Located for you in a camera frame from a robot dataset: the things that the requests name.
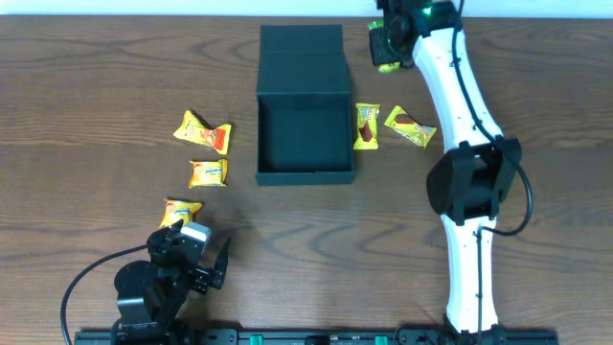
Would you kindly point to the green yellow snack packet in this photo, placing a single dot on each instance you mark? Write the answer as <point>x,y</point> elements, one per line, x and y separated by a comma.
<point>379,52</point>

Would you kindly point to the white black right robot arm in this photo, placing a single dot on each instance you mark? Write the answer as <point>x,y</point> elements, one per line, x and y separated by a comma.
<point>469,183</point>

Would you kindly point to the yellow chocolate snack packet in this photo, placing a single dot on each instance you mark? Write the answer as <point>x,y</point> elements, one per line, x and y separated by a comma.
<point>401,122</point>

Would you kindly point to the yellow biscuit snack packet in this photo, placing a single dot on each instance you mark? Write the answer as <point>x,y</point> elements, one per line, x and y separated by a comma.
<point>209,173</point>

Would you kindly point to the yellow orange snack packet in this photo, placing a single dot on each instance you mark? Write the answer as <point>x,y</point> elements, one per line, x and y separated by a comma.
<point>194,131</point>

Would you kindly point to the yellow biscuit packet near gripper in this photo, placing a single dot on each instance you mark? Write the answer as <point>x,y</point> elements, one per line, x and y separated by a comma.
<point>176,210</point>

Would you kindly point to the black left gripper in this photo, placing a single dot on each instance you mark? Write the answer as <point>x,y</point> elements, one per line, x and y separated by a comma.
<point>203,281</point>

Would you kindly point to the dark green open box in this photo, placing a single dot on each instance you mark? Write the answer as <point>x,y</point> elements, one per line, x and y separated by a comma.
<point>304,101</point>

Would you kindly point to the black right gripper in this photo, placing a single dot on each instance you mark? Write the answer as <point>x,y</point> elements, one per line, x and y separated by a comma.
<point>377,53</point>

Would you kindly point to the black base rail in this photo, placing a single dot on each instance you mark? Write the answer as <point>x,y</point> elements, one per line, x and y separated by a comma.
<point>496,336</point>

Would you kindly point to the yellow chocolate wafer packet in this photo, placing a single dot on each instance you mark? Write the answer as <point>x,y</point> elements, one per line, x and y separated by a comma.
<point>367,114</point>

